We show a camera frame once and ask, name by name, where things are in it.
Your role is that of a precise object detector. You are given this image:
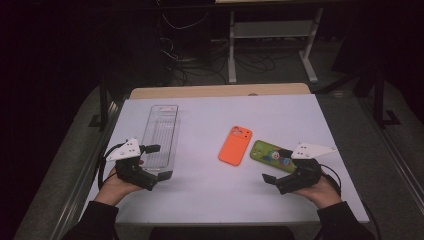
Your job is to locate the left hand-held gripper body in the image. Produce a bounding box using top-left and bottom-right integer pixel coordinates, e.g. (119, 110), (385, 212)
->
(104, 138), (159, 192)

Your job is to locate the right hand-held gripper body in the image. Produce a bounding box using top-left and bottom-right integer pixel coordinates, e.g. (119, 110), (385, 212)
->
(276, 143), (338, 195)

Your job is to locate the clear plastic storage tray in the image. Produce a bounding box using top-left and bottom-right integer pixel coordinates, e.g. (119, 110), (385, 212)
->
(140, 104), (182, 176)

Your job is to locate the green phone case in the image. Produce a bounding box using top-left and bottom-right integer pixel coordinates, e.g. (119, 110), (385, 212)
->
(249, 139), (298, 174)

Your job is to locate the orange phone case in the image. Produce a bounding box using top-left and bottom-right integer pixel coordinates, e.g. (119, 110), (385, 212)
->
(218, 125), (253, 167)

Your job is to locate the person's right hand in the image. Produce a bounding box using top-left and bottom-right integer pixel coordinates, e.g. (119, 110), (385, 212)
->
(293, 173), (343, 210)

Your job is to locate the person's left hand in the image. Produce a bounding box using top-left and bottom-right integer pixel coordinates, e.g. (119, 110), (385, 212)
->
(94, 167), (145, 208)

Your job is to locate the white tabletop board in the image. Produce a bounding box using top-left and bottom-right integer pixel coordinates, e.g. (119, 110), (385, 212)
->
(78, 93), (370, 225)

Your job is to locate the black metal stand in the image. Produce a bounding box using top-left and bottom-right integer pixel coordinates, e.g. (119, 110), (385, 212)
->
(88, 73), (112, 131)
(373, 63), (403, 128)

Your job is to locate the left hand-held gripper cable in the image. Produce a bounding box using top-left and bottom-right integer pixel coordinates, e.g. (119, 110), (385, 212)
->
(97, 143), (128, 191)

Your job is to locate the hand-held gripper cable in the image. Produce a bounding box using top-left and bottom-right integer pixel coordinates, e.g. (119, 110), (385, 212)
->
(97, 143), (128, 191)
(319, 163), (382, 240)

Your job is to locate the right hand-held gripper cable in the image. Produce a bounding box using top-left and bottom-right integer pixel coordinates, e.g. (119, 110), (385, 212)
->
(319, 163), (382, 240)

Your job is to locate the bundle of black floor cables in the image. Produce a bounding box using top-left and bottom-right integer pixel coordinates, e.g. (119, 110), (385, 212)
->
(159, 39), (278, 86)

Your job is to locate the white metal desk frame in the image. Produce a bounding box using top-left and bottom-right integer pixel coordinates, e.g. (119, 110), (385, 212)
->
(228, 7), (324, 84)

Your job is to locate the white hanging cable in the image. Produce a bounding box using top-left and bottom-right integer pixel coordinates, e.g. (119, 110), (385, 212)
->
(161, 11), (210, 31)

